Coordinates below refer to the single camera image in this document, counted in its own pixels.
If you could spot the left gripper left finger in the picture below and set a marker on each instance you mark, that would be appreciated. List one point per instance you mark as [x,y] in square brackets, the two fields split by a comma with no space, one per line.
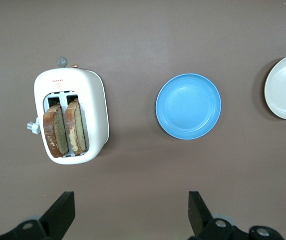
[55,217]

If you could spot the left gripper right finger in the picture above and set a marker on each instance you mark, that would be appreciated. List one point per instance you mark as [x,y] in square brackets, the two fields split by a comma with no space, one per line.
[202,220]

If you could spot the toasted bread slice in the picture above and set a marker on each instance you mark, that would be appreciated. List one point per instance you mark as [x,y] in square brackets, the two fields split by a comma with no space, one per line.
[75,130]
[55,132]

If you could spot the blue plate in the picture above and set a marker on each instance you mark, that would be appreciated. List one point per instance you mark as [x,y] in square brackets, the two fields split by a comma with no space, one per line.
[189,106]

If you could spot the white toaster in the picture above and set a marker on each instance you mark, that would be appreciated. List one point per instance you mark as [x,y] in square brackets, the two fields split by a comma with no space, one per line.
[92,112]

